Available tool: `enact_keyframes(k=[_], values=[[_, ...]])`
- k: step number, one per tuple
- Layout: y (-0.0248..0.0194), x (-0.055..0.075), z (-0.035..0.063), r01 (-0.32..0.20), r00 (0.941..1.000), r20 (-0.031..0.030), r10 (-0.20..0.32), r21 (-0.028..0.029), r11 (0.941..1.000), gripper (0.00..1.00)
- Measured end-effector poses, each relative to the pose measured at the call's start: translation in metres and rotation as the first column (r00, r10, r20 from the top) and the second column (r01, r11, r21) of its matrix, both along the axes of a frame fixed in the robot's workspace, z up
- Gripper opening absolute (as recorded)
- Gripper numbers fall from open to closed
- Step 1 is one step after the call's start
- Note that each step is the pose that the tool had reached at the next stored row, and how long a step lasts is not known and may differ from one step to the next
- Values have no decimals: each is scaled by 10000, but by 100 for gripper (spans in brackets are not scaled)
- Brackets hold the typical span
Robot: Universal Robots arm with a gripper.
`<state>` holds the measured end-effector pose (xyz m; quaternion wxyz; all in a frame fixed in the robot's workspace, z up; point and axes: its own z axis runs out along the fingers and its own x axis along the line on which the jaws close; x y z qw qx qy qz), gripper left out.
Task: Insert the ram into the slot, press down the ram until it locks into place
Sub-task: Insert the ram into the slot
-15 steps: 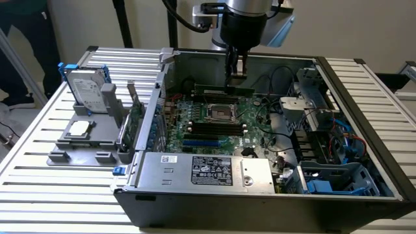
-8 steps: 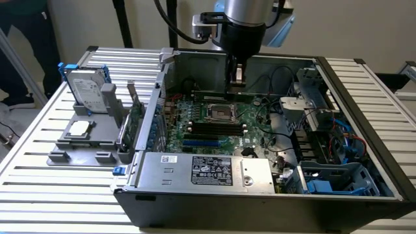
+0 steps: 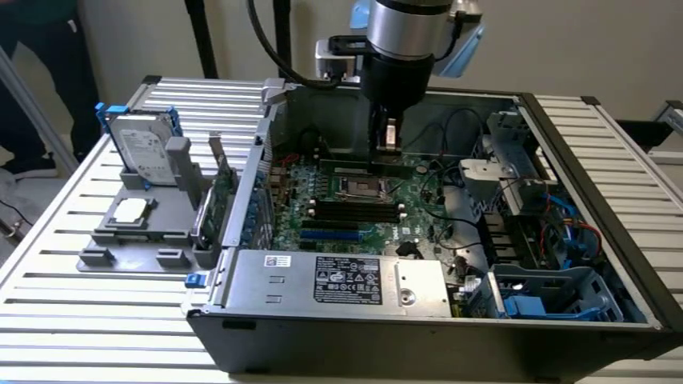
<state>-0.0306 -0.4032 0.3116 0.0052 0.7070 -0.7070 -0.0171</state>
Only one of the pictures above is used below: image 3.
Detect blue expansion slot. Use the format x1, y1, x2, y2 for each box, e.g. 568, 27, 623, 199
299, 229, 360, 242

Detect metal CPU socket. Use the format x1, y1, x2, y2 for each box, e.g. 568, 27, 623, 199
332, 173, 397, 200

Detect person in dark clothes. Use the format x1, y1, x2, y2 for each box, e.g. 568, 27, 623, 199
0, 0, 104, 178

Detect grey power supply unit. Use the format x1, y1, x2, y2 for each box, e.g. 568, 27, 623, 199
221, 249, 455, 319

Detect black expansion slot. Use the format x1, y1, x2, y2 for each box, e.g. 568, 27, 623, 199
300, 220, 360, 232

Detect black open PC case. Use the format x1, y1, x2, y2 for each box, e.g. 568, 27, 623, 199
180, 78, 683, 376

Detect blue data wire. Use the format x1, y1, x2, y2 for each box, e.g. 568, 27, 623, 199
541, 190, 580, 227

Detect green graphics card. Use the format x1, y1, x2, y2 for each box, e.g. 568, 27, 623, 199
193, 130, 240, 258

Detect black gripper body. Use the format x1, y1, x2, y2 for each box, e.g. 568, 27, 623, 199
359, 52, 435, 110

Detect black RAM slot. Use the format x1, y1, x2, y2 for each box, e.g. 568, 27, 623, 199
308, 198, 407, 207
308, 203, 405, 213
307, 214, 404, 225
307, 209, 405, 218

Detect green Dell motherboard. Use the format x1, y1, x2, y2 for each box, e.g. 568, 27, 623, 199
264, 154, 484, 265

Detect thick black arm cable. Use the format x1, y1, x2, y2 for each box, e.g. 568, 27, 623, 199
245, 0, 344, 90

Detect red wire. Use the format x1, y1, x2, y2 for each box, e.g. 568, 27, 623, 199
536, 220, 603, 259

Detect grey disk bay blue clips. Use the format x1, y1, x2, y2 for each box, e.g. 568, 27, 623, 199
485, 262, 627, 322

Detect aluminium frame post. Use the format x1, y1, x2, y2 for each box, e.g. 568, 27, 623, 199
0, 46, 81, 174

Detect grey plastic parts rack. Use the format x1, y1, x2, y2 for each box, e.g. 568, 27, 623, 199
76, 137, 227, 275

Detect silver CPU chip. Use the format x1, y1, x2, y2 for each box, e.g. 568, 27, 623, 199
113, 198, 149, 223

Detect black looped wire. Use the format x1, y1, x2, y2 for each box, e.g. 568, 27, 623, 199
424, 106, 488, 163

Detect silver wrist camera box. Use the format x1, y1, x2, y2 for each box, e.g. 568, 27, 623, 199
312, 34, 371, 86

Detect grey metal drive cage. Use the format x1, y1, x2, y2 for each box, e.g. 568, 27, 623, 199
479, 110, 541, 179

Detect light grey plastic bracket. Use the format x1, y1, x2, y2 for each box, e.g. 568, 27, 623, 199
456, 157, 521, 190

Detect hard disk in blue carrier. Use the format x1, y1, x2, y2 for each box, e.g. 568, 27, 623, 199
93, 102, 185, 190

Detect black tripod legs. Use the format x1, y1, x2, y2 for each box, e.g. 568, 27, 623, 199
183, 0, 221, 79

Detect side table with black block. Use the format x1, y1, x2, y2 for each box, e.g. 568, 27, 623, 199
612, 99, 683, 165

